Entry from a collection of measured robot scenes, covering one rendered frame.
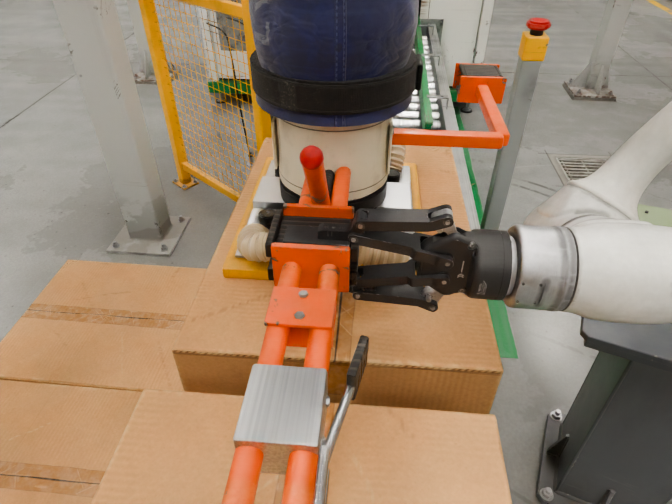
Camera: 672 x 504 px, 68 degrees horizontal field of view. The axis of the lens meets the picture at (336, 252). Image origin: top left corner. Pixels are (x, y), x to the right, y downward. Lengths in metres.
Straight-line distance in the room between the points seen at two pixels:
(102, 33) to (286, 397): 1.80
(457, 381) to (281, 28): 0.46
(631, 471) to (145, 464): 1.22
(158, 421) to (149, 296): 0.78
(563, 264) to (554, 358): 1.48
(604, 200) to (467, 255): 0.22
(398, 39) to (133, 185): 1.82
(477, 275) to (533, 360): 1.45
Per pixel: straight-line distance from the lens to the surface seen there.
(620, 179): 0.71
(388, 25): 0.62
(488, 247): 0.52
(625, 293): 0.55
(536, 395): 1.86
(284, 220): 0.57
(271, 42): 0.64
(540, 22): 1.71
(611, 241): 0.55
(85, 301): 1.40
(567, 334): 2.10
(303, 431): 0.38
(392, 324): 0.65
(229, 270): 0.71
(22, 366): 1.31
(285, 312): 0.46
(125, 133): 2.20
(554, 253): 0.53
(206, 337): 0.65
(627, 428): 1.40
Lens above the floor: 1.42
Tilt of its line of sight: 39 degrees down
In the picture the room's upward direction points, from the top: straight up
